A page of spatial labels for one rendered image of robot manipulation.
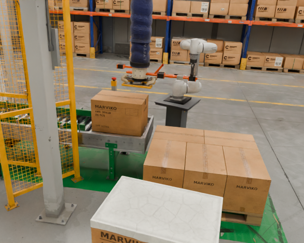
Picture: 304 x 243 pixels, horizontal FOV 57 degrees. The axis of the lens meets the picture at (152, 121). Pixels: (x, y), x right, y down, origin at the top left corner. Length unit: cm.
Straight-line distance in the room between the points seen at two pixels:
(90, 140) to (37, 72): 122
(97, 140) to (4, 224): 123
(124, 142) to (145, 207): 177
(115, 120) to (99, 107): 24
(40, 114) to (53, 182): 66
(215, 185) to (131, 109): 122
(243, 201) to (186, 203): 145
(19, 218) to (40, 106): 121
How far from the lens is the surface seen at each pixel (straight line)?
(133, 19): 310
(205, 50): 312
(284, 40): 1201
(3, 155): 301
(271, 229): 319
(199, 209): 155
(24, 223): 310
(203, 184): 283
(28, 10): 236
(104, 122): 334
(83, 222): 298
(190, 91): 390
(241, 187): 286
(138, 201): 155
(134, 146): 321
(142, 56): 313
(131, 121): 324
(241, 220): 314
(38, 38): 235
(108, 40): 1202
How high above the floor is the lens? 199
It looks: 23 degrees down
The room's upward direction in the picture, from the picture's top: 3 degrees clockwise
